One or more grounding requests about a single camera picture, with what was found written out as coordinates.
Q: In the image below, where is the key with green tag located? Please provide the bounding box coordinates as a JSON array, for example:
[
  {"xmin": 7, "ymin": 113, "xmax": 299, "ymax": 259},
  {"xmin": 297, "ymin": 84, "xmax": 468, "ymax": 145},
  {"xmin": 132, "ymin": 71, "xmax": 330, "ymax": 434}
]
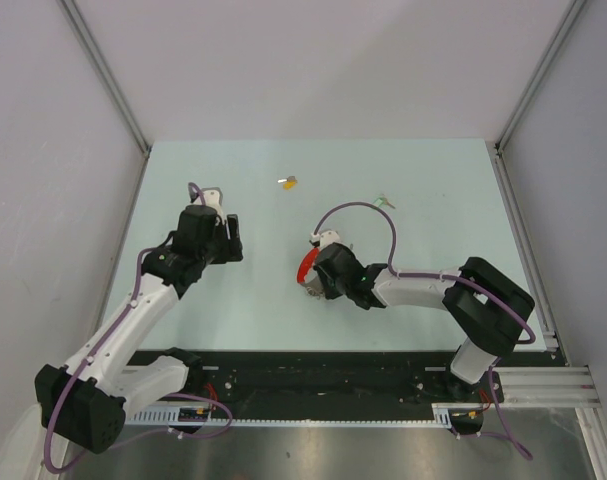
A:
[{"xmin": 372, "ymin": 194, "xmax": 395, "ymax": 209}]

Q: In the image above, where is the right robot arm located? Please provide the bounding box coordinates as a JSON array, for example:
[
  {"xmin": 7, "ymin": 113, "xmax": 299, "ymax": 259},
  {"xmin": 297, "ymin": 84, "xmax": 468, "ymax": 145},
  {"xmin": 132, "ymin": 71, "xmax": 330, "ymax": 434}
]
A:
[{"xmin": 312, "ymin": 243, "xmax": 536, "ymax": 401}]

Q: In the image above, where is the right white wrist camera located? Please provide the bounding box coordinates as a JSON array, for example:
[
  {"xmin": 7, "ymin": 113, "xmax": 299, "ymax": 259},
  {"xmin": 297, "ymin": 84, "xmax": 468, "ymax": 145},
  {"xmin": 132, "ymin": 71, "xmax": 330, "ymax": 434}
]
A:
[{"xmin": 310, "ymin": 230, "xmax": 341, "ymax": 250}]

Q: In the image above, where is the key with yellow tag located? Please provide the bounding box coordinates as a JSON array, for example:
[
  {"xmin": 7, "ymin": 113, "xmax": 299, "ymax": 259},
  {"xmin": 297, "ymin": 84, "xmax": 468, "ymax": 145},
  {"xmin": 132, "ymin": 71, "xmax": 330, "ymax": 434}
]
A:
[{"xmin": 277, "ymin": 176, "xmax": 298, "ymax": 190}]

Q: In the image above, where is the white slotted cable duct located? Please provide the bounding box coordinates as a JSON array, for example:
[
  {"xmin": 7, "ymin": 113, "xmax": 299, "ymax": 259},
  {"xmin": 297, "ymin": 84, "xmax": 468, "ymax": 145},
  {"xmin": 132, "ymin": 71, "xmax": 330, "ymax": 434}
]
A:
[{"xmin": 125, "ymin": 402, "xmax": 482, "ymax": 430}]

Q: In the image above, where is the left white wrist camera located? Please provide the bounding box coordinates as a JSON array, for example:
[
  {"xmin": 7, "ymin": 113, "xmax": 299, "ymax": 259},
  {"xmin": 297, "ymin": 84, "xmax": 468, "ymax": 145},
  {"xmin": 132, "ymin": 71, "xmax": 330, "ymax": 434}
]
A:
[{"xmin": 200, "ymin": 187, "xmax": 227, "ymax": 223}]

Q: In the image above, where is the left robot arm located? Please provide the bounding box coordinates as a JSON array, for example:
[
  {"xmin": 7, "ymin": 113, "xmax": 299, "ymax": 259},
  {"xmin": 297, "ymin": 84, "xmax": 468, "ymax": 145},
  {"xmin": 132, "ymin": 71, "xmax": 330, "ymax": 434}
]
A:
[{"xmin": 35, "ymin": 204, "xmax": 243, "ymax": 454}]

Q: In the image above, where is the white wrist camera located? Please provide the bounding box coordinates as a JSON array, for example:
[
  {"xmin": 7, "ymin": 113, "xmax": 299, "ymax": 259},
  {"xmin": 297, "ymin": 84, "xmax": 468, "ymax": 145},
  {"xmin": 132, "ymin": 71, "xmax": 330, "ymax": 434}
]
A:
[
  {"xmin": 310, "ymin": 230, "xmax": 341, "ymax": 250},
  {"xmin": 200, "ymin": 187, "xmax": 227, "ymax": 223}
]

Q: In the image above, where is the metal key organizer red handle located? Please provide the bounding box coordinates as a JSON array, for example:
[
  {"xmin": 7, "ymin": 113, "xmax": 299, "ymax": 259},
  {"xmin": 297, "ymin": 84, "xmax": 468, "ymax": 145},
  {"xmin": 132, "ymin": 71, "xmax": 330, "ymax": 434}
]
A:
[{"xmin": 296, "ymin": 247, "xmax": 325, "ymax": 299}]

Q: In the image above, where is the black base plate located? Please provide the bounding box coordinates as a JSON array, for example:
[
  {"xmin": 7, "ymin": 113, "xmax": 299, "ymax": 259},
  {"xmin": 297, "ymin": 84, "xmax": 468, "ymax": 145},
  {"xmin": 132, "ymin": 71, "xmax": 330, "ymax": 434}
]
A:
[{"xmin": 126, "ymin": 347, "xmax": 498, "ymax": 422}]

